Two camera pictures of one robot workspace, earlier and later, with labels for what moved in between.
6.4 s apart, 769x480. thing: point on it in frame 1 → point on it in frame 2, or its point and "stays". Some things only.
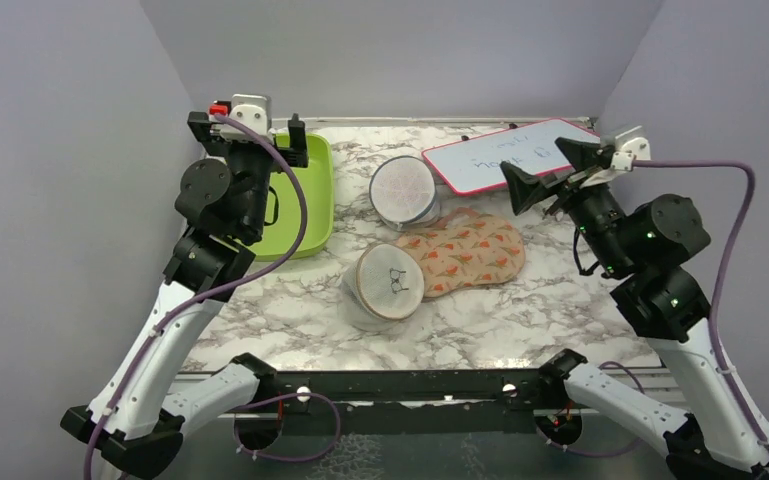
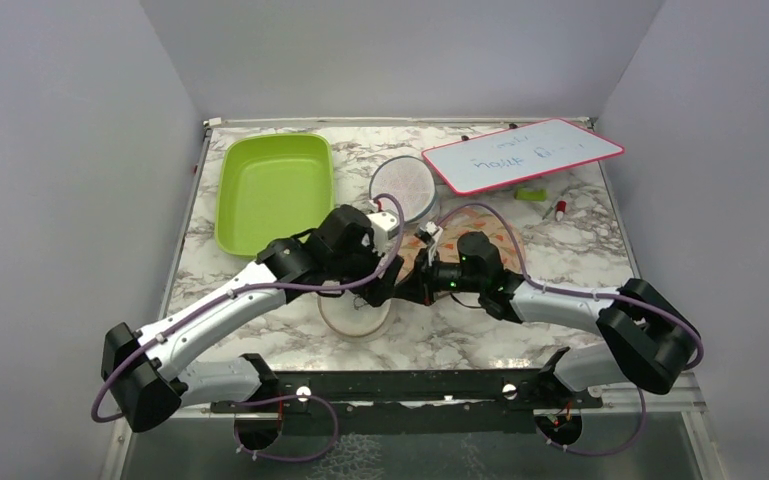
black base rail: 404,402 stays
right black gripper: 524,189 → 421,288
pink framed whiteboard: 476,165 stays
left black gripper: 221,147 → 381,287
